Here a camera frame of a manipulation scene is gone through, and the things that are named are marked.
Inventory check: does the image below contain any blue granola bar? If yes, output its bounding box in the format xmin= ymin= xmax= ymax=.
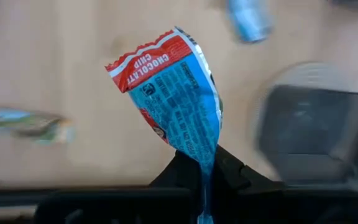
xmin=227 ymin=0 xmax=275 ymax=44

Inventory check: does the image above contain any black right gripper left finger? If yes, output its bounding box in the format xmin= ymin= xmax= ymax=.
xmin=149 ymin=149 xmax=204 ymax=218

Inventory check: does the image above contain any blue red chocolate chip bar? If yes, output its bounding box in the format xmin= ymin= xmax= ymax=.
xmin=104 ymin=26 xmax=224 ymax=224

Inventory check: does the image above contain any dark mesh bin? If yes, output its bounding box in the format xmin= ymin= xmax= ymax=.
xmin=255 ymin=83 xmax=358 ymax=187

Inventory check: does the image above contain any round grey coaster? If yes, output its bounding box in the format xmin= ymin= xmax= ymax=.
xmin=250 ymin=60 xmax=358 ymax=184

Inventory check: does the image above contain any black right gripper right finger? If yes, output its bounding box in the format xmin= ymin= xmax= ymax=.
xmin=213 ymin=145 xmax=285 ymax=216

